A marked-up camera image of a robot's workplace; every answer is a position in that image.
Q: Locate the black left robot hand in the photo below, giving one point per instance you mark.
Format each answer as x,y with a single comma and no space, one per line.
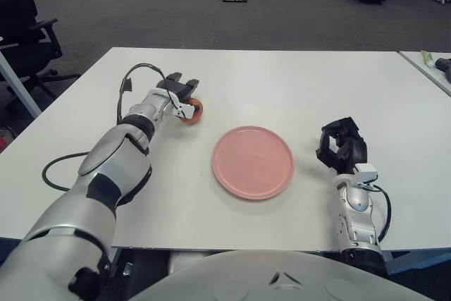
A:
176,86

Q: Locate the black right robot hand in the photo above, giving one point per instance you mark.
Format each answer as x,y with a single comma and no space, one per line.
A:
357,147

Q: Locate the red apple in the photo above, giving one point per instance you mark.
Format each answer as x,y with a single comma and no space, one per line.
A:
197,119

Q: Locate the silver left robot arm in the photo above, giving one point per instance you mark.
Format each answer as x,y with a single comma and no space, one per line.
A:
116,160

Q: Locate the pink round plate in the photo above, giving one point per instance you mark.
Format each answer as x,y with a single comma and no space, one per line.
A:
253,161

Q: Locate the green tube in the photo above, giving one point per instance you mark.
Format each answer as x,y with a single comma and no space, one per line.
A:
428,58

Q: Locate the black handheld remote controller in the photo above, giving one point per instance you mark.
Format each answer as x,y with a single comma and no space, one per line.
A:
444,64

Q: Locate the grey desk leg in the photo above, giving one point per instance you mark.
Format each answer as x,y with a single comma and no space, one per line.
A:
17,84

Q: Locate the black office chair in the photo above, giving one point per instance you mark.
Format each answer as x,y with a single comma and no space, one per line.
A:
21,47

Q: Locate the grey robot torso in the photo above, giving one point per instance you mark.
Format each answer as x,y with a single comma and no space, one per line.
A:
246,276

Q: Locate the small red object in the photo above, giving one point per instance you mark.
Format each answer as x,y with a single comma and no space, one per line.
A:
3,143

